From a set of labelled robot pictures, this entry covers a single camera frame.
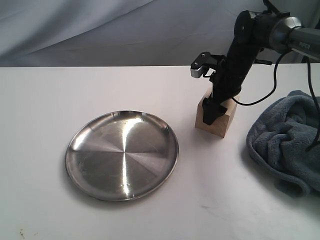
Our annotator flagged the grey backdrop cloth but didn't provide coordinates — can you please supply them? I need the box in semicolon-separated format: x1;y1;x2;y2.
0;0;320;68

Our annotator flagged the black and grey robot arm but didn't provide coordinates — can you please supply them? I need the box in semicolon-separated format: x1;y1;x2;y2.
199;10;320;125

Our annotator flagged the round stainless steel plate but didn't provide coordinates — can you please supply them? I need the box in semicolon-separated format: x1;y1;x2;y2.
64;110;179;202

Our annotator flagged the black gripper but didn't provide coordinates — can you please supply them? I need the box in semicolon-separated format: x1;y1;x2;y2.
202;42;260;125

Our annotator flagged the light wooden cube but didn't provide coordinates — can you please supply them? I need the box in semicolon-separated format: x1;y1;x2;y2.
194;88;238;138

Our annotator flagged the blue fleece towel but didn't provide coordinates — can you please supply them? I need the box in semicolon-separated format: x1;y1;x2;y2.
246;90;320;198

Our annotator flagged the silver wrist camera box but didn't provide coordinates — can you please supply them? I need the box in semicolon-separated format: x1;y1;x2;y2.
190;51;211;79

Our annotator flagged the black camera cable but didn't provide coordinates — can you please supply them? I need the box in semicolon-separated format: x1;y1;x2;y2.
199;0;320;153

